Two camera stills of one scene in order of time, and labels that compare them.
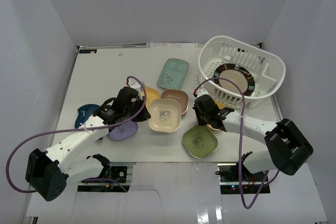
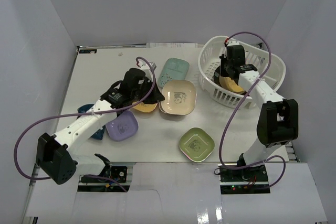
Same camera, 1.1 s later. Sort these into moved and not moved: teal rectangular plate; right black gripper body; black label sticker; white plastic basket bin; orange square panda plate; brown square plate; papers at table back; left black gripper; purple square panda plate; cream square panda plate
Moved: orange square panda plate; right black gripper body; left black gripper; brown square plate; cream square panda plate
Not moved: teal rectangular plate; papers at table back; purple square panda plate; black label sticker; white plastic basket bin
